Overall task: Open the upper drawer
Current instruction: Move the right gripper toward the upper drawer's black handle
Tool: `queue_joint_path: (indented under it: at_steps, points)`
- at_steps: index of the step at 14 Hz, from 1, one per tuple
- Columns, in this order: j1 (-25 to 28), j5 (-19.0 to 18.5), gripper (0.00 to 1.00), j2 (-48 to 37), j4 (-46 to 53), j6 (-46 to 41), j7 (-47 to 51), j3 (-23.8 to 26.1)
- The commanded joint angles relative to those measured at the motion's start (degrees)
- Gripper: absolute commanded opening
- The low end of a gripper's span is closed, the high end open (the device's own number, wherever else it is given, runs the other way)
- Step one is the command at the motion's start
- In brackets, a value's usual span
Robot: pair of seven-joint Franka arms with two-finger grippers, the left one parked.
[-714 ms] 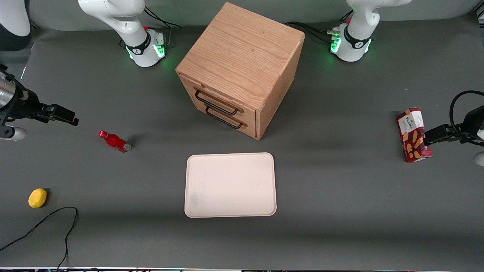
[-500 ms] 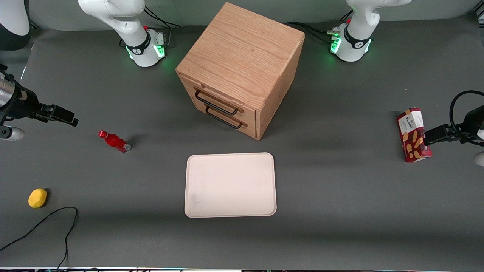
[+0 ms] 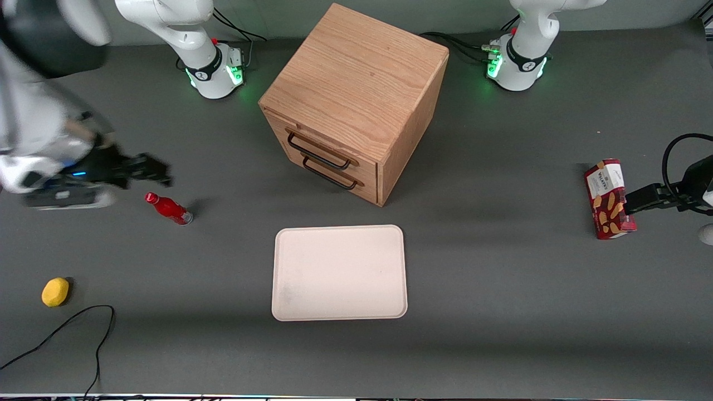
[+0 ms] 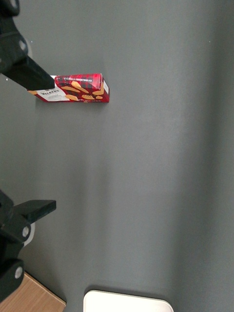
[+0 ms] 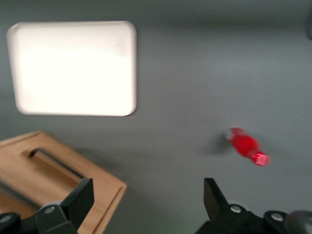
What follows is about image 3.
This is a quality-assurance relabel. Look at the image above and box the black looped gripper cable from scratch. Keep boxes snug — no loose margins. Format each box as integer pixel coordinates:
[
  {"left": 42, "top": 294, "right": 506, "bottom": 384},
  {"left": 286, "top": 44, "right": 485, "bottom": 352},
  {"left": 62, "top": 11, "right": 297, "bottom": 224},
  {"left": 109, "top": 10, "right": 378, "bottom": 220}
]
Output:
[{"left": 662, "top": 133, "right": 713, "bottom": 197}]

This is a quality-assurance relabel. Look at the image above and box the black left arm base cable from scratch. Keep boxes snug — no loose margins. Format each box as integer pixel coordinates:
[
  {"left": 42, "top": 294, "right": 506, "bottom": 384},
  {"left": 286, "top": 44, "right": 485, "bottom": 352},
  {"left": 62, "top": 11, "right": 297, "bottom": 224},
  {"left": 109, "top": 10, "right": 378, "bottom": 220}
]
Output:
[{"left": 419, "top": 16, "right": 521, "bottom": 65}]

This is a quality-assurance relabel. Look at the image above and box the red cookie box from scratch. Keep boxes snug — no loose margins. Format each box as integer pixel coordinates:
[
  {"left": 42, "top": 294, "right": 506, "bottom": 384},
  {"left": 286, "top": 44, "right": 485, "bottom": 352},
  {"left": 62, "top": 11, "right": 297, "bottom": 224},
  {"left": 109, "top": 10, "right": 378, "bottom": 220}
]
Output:
[{"left": 584, "top": 159, "right": 637, "bottom": 241}]

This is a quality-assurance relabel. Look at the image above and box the black right arm base cable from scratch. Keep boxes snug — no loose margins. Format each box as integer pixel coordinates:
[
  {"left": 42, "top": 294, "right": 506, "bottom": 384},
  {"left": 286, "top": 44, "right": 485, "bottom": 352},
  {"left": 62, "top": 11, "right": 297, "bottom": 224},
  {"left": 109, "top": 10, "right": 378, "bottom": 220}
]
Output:
[{"left": 212, "top": 7, "right": 268, "bottom": 70}]

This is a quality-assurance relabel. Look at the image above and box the long black drawer handle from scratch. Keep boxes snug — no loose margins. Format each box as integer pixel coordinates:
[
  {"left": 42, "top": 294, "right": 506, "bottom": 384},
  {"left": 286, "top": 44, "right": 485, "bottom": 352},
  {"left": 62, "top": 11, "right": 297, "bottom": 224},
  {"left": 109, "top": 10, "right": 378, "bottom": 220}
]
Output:
[{"left": 285, "top": 129, "right": 353, "bottom": 171}]

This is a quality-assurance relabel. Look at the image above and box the cream plastic tray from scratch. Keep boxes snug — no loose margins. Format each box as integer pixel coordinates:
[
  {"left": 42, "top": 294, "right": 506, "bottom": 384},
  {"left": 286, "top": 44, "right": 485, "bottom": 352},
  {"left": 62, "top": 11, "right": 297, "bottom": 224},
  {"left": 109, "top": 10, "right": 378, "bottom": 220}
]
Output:
[{"left": 271, "top": 224, "right": 408, "bottom": 322}]

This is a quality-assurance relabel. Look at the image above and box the wooden drawer with long handle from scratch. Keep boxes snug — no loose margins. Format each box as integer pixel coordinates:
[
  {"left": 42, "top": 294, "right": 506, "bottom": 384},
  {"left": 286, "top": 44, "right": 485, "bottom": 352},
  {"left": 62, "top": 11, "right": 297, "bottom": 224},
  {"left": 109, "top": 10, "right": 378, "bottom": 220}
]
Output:
[{"left": 263, "top": 109, "right": 380, "bottom": 187}]

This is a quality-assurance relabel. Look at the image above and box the black arm base cable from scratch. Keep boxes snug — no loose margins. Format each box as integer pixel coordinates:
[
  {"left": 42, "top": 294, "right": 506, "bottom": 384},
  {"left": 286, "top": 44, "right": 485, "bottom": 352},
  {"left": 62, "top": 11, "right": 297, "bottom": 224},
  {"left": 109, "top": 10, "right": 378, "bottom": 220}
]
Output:
[
  {"left": 419, "top": 16, "right": 521, "bottom": 65},
  {"left": 212, "top": 7, "right": 268, "bottom": 70}
]

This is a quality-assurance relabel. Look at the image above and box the wooden drawer with short handle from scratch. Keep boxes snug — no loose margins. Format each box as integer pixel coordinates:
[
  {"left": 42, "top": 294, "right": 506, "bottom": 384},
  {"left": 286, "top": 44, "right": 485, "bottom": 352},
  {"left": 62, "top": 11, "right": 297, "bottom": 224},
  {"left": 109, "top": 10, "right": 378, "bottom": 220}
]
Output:
[{"left": 276, "top": 142, "right": 381, "bottom": 206}]

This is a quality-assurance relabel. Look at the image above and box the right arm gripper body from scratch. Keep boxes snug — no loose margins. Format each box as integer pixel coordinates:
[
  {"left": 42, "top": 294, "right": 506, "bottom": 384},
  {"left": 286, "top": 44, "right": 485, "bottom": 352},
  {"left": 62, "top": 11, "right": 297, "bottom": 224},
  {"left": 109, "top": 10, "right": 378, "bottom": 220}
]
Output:
[{"left": 60, "top": 145, "right": 133, "bottom": 191}]

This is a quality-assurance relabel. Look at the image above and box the short black drawer handle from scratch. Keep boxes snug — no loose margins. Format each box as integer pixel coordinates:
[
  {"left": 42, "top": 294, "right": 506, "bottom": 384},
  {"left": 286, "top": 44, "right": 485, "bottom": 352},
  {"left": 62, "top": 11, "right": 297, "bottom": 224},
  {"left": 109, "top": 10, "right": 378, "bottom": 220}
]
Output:
[{"left": 301, "top": 156, "right": 359, "bottom": 191}]

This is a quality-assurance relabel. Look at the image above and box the thin black table cable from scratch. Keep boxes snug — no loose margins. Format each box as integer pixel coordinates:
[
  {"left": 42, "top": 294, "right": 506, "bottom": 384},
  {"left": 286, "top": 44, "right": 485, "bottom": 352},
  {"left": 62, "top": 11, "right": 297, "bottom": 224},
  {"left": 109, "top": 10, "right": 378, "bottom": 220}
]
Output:
[{"left": 0, "top": 305, "right": 116, "bottom": 399}]

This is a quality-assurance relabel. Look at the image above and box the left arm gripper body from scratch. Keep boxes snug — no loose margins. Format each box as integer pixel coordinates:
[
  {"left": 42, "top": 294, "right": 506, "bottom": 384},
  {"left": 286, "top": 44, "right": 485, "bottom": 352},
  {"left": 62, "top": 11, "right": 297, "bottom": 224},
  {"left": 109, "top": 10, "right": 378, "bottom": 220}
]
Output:
[{"left": 677, "top": 155, "right": 713, "bottom": 217}]

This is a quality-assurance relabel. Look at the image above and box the oak wooden cabinet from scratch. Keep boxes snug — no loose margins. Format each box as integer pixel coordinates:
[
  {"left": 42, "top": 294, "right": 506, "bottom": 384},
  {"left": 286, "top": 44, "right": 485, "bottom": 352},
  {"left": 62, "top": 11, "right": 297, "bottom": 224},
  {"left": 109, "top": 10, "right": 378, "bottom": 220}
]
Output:
[{"left": 258, "top": 3, "right": 450, "bottom": 208}]

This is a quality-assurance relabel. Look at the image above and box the yellow lemon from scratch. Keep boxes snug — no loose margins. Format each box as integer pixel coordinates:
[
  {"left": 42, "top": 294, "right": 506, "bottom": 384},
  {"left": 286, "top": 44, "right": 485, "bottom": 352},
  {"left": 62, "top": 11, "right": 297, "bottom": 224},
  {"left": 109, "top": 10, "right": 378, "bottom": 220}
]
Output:
[{"left": 41, "top": 277, "right": 70, "bottom": 308}]

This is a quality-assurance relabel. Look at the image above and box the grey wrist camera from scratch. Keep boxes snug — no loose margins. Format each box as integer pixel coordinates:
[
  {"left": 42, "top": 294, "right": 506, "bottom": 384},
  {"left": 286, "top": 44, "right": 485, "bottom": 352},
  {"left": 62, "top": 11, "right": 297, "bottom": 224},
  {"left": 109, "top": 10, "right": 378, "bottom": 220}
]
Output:
[{"left": 25, "top": 188, "right": 115, "bottom": 211}]

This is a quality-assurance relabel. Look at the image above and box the red bottle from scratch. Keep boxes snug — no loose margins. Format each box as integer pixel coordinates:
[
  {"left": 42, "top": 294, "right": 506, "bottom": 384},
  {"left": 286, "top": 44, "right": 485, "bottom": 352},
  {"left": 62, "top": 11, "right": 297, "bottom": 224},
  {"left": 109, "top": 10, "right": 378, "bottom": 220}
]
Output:
[{"left": 144, "top": 192, "right": 194, "bottom": 226}]

